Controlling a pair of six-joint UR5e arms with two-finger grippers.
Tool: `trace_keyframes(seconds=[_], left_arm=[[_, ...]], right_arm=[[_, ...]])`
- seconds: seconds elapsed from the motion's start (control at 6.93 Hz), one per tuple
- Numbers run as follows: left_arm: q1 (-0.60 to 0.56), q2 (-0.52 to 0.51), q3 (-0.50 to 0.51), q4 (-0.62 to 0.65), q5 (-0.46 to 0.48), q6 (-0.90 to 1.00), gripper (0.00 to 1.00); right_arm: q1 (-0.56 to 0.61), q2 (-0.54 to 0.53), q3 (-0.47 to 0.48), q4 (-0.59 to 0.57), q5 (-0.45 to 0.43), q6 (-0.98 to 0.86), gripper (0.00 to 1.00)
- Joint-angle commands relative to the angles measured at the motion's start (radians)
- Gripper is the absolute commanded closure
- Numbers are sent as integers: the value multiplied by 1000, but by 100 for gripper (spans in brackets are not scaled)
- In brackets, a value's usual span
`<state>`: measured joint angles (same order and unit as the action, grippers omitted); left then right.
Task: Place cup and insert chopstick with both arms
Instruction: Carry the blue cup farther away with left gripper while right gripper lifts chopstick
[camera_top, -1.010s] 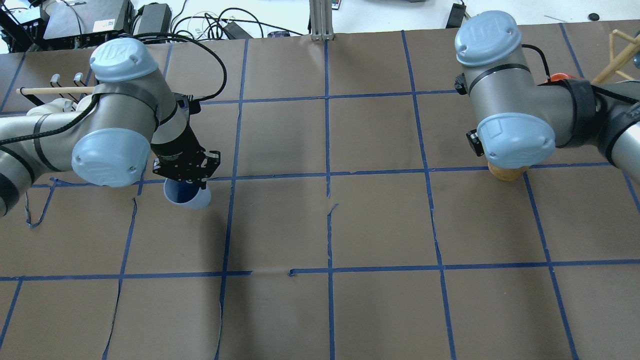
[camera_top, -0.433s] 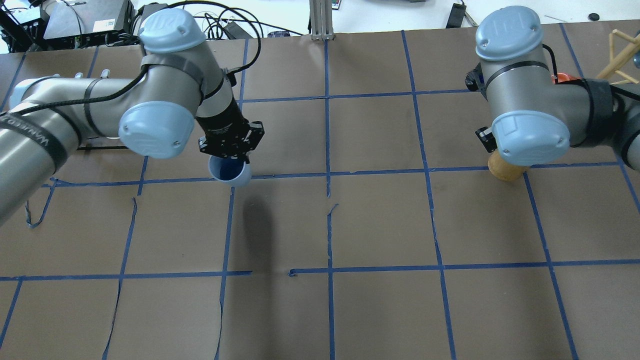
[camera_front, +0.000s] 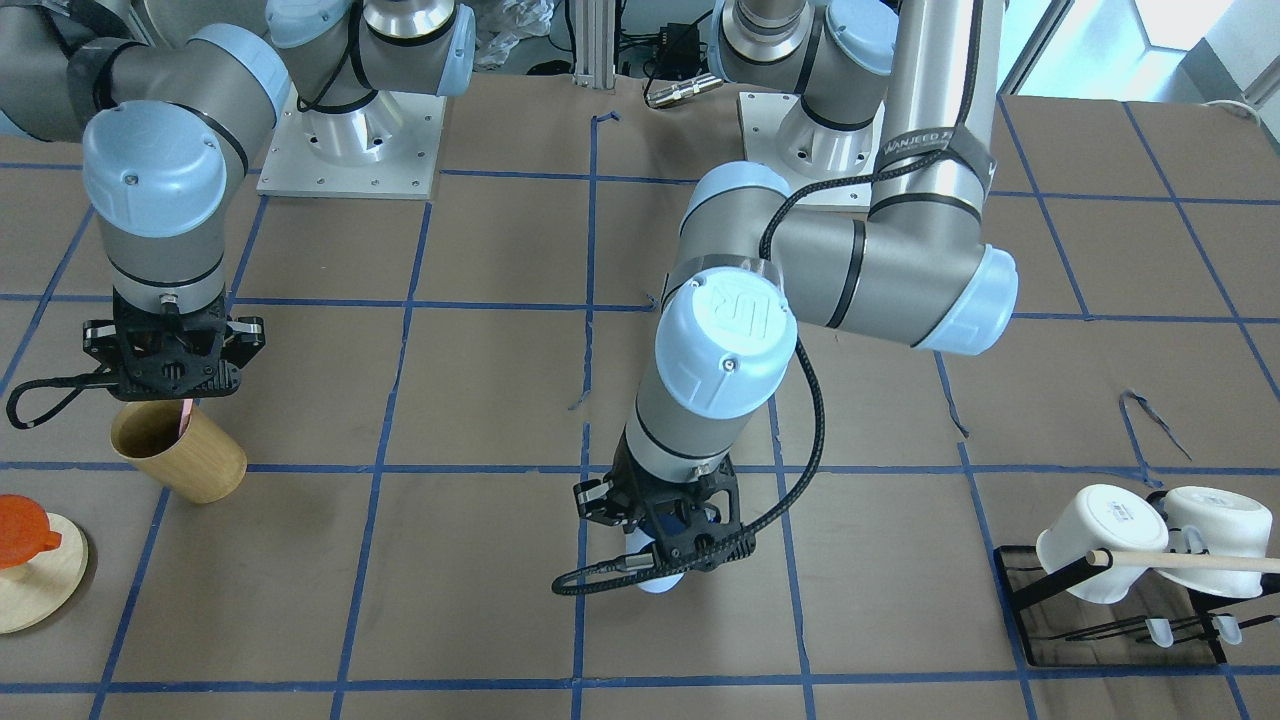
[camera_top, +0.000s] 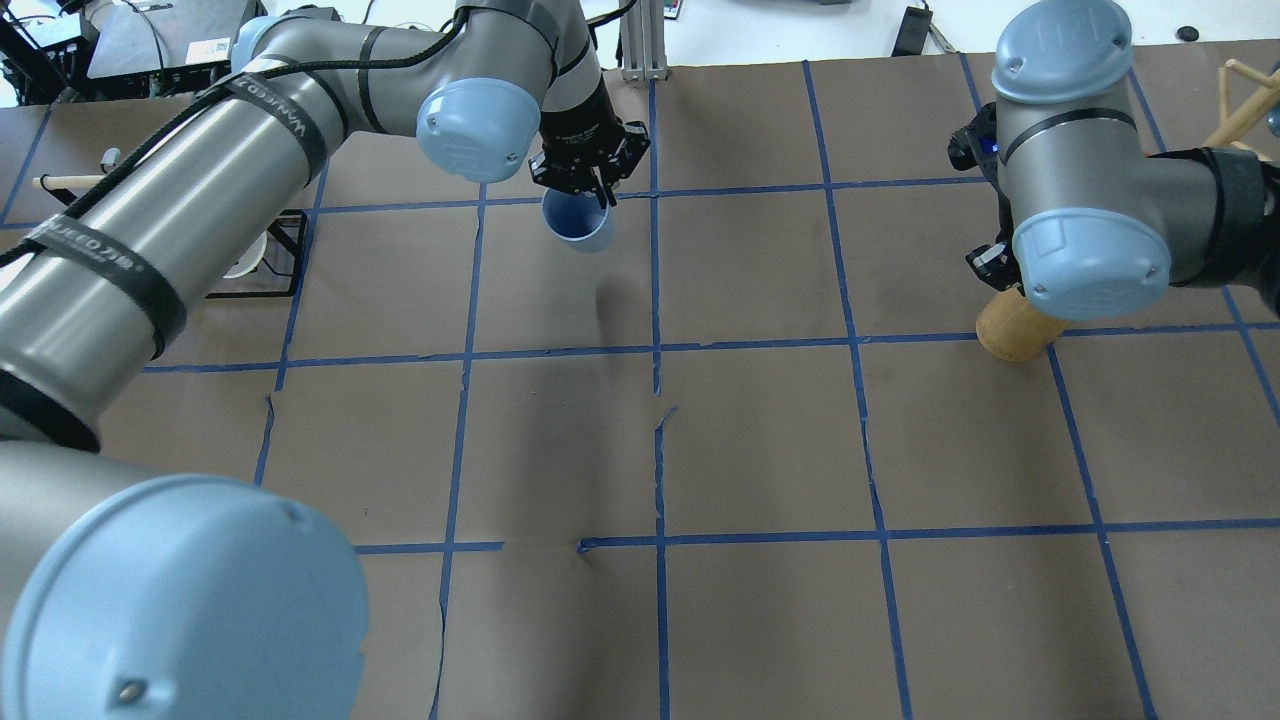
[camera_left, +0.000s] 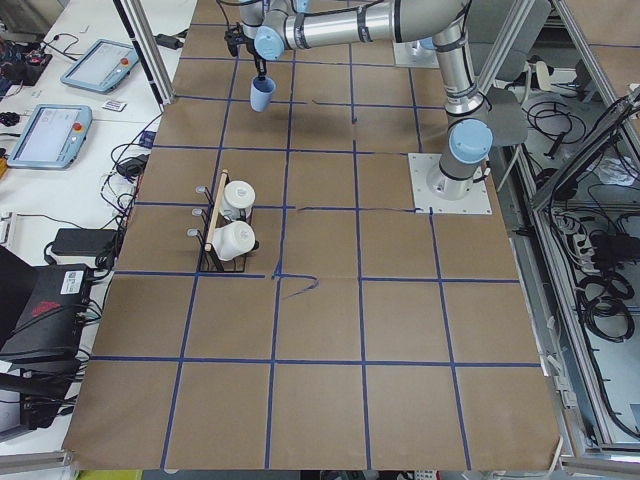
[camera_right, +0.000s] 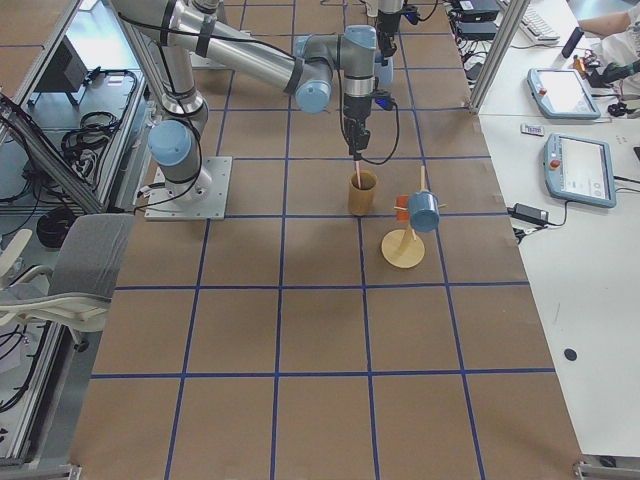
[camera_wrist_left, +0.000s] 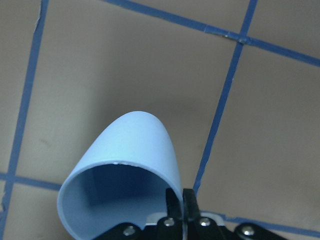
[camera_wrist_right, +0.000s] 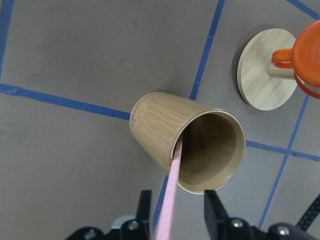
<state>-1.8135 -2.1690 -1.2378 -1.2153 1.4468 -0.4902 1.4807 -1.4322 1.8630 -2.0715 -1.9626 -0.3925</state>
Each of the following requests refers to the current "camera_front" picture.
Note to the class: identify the black wire mug rack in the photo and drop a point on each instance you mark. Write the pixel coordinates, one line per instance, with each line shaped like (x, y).
(1158, 623)

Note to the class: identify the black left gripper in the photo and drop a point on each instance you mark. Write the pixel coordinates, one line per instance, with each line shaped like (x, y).
(594, 501)

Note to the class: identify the orange cup on stand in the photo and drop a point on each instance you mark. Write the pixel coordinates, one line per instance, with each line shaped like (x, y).
(25, 531)

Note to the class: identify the white mug far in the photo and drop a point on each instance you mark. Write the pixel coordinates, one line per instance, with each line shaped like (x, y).
(1223, 523)

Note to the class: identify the white mug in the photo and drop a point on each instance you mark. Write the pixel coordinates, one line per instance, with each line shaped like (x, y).
(1101, 517)
(1223, 523)

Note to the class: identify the light blue plastic cup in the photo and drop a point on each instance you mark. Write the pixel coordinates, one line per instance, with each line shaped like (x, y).
(671, 536)

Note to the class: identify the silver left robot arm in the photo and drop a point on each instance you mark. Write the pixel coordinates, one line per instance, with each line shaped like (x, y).
(893, 253)

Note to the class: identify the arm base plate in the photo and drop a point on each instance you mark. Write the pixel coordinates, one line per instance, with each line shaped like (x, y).
(387, 150)
(779, 133)

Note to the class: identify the round wooden coaster stand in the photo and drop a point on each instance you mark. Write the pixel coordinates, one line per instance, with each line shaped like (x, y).
(34, 591)

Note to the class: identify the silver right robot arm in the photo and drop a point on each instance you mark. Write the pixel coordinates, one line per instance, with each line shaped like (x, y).
(168, 136)

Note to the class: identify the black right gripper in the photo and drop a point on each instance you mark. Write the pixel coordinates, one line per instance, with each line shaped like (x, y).
(248, 336)

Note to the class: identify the pink chopsticks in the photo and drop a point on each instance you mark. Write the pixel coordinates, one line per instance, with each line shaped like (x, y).
(186, 411)

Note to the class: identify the wooden chopstick holder cup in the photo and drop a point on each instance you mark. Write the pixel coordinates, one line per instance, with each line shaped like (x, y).
(202, 466)

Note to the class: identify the white mug near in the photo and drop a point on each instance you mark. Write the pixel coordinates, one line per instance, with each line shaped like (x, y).
(1101, 517)

